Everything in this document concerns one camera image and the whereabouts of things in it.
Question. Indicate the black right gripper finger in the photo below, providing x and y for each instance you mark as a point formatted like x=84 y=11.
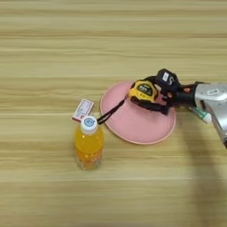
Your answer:
x=150 y=78
x=153 y=107

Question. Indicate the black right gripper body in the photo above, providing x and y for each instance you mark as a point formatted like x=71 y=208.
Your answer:
x=184 y=96

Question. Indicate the teal tube white cap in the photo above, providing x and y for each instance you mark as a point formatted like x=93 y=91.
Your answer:
x=202 y=114

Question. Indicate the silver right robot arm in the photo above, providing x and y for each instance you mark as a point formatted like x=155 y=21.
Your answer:
x=215 y=103

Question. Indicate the pink round plate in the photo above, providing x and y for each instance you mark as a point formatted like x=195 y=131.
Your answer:
x=139 y=127

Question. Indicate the orange juice bottle white cap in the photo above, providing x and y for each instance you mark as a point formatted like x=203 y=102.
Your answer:
x=88 y=147

